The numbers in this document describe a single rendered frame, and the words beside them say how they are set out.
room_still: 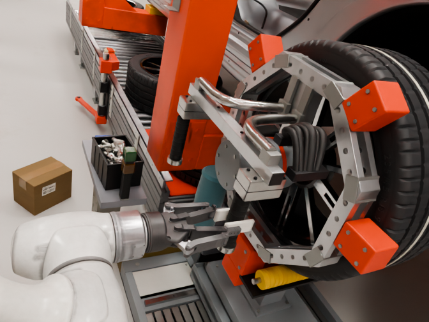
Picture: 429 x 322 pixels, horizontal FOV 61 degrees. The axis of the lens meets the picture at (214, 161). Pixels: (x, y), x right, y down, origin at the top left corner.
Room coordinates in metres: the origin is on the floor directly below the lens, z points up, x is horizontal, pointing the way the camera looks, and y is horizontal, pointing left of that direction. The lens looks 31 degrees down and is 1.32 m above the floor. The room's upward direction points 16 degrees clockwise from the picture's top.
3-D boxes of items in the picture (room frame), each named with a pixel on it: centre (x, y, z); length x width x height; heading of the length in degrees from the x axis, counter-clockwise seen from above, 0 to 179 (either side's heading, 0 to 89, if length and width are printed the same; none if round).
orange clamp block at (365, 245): (0.62, -0.36, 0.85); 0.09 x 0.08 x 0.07; 34
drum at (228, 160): (0.84, -0.12, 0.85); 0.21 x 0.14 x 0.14; 124
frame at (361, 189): (0.88, -0.18, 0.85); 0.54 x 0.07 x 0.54; 34
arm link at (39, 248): (0.41, 0.20, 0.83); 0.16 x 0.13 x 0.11; 124
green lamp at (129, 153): (1.03, 0.28, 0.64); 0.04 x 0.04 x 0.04; 34
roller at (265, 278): (0.84, -0.33, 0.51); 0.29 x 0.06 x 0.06; 124
